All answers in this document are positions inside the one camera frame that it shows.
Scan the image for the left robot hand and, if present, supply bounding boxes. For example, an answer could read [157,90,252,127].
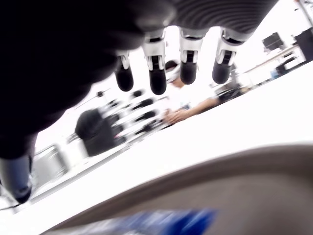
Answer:
[74,90,163,157]

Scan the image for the black monitor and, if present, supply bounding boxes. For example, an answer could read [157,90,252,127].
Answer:
[263,31,286,52]

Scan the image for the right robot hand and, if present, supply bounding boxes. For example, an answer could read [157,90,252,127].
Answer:
[0,0,279,204]

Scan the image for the seated person white t-shirt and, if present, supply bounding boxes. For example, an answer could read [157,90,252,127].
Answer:
[163,60,243,124]

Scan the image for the round dark brown tray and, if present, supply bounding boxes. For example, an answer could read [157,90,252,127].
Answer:
[41,144,313,235]

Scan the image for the blue Oreo packet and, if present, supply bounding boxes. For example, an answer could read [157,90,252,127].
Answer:
[80,208,220,235]

